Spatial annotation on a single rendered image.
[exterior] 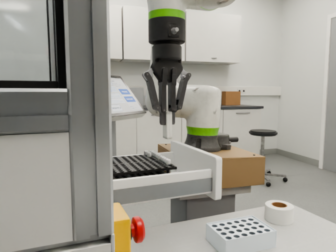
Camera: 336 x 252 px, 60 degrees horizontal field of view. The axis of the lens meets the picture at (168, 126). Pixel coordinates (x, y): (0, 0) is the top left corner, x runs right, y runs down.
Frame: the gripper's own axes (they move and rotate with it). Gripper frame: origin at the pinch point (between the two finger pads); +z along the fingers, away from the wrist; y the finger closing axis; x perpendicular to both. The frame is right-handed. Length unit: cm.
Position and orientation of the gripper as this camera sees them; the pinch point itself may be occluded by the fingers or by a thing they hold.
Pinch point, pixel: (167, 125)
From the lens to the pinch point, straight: 75.5
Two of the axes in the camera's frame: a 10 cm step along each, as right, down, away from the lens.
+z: 0.1, 9.9, 1.1
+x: -3.8, -1.0, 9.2
